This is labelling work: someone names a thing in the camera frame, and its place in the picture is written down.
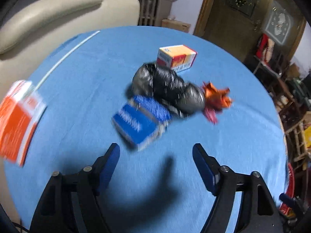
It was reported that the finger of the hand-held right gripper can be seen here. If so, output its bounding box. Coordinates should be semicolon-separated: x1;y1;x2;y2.
279;193;303;208

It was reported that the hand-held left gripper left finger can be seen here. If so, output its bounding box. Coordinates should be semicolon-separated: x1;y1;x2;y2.
30;143;121;233

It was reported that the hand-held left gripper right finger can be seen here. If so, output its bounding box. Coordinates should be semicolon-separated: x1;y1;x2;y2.
192;143;285;233

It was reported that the red plastic basket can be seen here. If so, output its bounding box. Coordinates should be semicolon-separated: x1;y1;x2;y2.
279;163;295;214

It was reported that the blue toothpaste box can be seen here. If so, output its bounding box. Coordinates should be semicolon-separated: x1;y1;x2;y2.
111;95;172;151

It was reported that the light wooden chair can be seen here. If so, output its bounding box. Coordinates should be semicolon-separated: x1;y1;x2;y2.
279;112;311;170

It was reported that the crumpled orange wrapper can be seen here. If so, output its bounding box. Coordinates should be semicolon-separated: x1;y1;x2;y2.
202;82;234;124

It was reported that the blue tablecloth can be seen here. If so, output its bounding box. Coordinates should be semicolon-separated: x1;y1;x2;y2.
3;25;289;233

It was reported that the black plastic bag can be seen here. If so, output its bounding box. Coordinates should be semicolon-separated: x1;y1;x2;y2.
125;62;212;118

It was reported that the orange white carton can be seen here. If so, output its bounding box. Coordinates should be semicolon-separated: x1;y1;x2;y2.
0;80;47;167

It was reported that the dark wooden chair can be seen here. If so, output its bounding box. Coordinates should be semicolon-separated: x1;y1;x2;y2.
267;76;302;117

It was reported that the green crate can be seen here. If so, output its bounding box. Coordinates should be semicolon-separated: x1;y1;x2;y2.
292;78;311;95

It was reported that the orange yellow medicine box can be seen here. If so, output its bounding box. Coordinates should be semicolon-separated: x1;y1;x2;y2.
156;44;198;73

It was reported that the beige plaid scarf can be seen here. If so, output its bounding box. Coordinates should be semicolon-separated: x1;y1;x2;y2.
265;37;276;63

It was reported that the red hanging garment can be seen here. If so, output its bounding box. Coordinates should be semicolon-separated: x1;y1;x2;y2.
256;33;269;59

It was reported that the cardboard box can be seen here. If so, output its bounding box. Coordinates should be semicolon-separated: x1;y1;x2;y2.
162;18;191;33

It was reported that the brown wooden door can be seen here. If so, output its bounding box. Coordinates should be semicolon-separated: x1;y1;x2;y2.
194;0;273;51

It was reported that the wooden crib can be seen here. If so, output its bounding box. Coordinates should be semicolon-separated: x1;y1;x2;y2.
104;0;179;27

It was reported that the cream leather sofa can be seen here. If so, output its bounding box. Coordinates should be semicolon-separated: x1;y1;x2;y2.
0;0;141;95

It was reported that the decorated glass panel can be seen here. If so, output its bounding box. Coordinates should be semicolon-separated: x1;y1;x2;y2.
262;0;294;45

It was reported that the black cable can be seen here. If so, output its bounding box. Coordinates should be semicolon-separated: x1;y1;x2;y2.
12;221;31;233

